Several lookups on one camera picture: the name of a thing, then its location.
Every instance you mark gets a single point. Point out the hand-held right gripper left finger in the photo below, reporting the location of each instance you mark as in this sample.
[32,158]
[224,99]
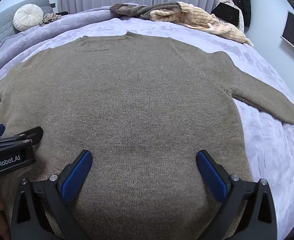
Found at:
[76,177]

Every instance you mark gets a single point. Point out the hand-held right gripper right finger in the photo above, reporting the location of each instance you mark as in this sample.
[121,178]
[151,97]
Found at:
[212,177]

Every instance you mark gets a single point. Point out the olive brown knit sweater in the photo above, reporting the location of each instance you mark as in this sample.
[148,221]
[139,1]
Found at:
[136,105]

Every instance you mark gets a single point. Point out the lavender plush blanket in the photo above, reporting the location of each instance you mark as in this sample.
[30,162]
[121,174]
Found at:
[274,155]

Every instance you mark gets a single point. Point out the grey quilted headboard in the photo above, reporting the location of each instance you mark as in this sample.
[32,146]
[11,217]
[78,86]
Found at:
[1,30]

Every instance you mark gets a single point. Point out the round white pleated pillow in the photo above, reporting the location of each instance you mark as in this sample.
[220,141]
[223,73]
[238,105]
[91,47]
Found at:
[28,17]

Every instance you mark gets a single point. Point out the small beige crumpled cloth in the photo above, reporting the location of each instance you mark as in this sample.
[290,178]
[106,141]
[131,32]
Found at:
[51,18]

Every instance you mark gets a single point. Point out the cream striped fleece garment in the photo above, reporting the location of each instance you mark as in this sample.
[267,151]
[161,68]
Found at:
[202,20]

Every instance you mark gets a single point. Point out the white hanging garment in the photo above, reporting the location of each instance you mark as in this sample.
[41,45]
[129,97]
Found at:
[241,21]

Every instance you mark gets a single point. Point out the brown and cream knit garments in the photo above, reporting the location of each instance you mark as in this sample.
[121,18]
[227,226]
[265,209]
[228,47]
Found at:
[136,9]

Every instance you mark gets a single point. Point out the black glittery bag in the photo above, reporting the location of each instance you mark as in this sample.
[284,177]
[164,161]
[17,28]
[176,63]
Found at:
[225,12]

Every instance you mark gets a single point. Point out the curved white monitor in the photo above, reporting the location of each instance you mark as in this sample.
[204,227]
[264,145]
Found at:
[293,32]

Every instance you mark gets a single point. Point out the black puffer jacket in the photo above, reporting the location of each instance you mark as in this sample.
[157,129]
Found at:
[244,0]

